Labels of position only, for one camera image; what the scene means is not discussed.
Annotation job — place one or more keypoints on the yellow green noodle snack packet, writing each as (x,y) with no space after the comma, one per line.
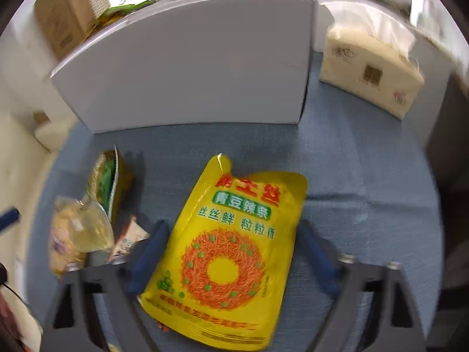
(108,183)

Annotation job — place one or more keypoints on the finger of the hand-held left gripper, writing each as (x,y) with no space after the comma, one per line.
(9,218)

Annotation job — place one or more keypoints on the small cardboard piece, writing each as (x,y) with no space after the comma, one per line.
(41,117)

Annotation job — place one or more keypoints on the white sofa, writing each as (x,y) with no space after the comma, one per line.
(22,154)

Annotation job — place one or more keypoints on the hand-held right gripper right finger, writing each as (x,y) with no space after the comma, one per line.
(318,260)

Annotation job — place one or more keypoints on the pile of flat green packets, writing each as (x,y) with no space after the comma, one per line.
(124,9)

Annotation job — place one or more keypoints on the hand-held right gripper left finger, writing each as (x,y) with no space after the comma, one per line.
(150,255)

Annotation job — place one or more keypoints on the white cardboard box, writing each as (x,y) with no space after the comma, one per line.
(190,66)

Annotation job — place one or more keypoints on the brown cardboard box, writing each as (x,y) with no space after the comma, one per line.
(64,18)

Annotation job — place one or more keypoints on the cream tissue pack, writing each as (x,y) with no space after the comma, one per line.
(370,69)

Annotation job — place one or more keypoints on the clear yellowish snack bag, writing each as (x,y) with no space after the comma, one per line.
(78,234)

